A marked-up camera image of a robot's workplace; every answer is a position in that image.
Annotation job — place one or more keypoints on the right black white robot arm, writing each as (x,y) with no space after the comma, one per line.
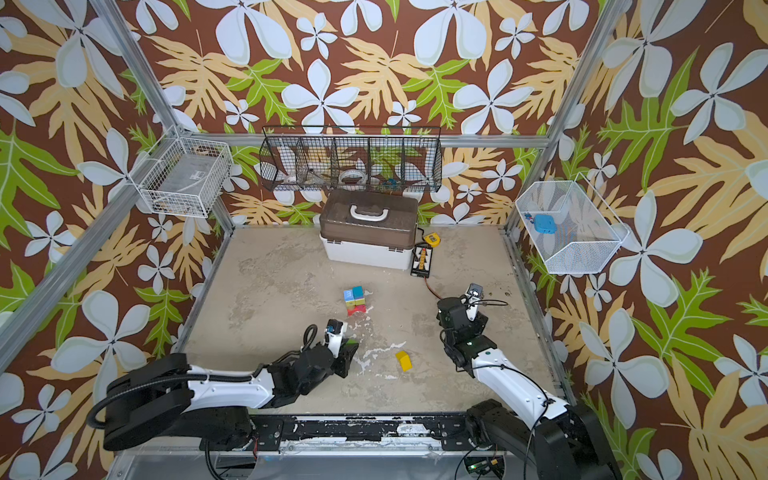
(559,440)

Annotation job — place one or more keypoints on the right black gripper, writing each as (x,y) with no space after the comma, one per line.
(455,308)

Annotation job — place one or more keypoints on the white wire basket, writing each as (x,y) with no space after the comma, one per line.
(589,232)
(182,174)

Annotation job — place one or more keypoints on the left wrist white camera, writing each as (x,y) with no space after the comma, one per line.
(334,336)

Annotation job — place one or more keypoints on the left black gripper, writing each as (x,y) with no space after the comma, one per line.
(345,356)

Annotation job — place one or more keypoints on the yellow connector plug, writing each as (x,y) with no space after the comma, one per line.
(432,239)

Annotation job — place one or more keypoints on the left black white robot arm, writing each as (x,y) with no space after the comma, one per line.
(172,398)

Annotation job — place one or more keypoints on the white wire basket right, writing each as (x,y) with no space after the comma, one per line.
(589,232)

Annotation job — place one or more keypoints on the teal wood cube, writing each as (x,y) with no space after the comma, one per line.
(358,291)

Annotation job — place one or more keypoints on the white wire basket left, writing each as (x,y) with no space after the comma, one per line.
(182,174)

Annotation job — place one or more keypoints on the blue object in basket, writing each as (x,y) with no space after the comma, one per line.
(544,224)

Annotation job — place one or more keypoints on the red wood block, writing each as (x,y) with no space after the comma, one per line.
(357,309)

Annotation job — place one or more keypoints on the wrist white camera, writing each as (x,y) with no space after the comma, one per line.
(474,294)
(334,336)

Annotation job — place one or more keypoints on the black wire basket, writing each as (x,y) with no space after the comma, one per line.
(394,159)

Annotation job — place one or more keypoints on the yellow wood block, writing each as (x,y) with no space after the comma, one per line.
(404,361)

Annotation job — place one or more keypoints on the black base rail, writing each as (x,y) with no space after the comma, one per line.
(430,432)

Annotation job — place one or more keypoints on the brown lid storage box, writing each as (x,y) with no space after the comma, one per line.
(368,228)

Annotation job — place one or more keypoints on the black battery pack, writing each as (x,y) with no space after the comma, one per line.
(421,261)

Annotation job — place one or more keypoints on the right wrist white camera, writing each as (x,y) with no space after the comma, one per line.
(474,294)

